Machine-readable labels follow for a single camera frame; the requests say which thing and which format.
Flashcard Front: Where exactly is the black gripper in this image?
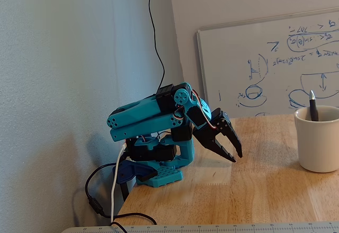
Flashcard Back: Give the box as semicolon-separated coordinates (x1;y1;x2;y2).
184;107;243;163

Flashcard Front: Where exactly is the dark blue pen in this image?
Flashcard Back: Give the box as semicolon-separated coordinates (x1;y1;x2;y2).
308;89;320;122

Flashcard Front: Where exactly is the white ceramic mug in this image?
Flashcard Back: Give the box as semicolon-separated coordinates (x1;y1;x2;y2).
293;105;339;173

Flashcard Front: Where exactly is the whiteboard with blue writing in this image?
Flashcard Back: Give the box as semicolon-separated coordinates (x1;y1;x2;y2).
196;7;339;120

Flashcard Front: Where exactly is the blue table clamp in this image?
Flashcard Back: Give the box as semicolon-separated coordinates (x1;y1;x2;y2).
112;159;158;202

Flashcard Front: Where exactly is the grey curtain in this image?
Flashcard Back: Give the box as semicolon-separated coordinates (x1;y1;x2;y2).
0;0;183;233

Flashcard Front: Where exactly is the white cable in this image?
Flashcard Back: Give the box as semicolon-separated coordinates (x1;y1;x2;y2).
109;142;127;225

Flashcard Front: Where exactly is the black USB plug cable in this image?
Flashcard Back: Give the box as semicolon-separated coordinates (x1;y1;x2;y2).
112;220;131;233

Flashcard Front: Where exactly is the thin black wall cable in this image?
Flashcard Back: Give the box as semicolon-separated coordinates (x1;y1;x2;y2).
148;0;166;92

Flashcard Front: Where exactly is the black cable with ferrite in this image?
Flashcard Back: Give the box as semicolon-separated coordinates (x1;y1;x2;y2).
84;162;157;226

